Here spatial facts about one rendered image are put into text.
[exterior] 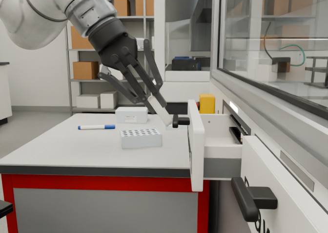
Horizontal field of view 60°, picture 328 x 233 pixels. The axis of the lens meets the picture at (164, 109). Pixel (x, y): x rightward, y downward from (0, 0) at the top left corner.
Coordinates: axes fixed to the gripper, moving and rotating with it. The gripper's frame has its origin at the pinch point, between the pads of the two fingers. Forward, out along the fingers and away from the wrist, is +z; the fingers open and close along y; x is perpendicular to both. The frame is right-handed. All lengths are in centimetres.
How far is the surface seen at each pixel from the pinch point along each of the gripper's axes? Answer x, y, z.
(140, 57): 427, -48, -37
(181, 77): 80, 4, 3
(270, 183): -30.1, 10.1, 8.9
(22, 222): 11, -52, 6
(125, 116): 54, -23, 1
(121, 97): 427, -116, -1
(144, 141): 25.0, -14.0, 8.7
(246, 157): -20.0, 9.5, 9.7
